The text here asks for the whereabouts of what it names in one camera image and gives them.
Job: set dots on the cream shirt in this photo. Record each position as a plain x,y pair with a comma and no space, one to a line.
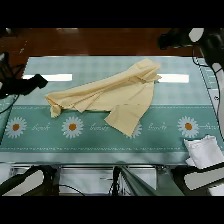
116,95

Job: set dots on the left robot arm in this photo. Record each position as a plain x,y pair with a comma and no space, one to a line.
20,85

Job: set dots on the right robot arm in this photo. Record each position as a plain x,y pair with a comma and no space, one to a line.
206,40

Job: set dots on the white garment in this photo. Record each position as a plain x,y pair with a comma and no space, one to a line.
205,151

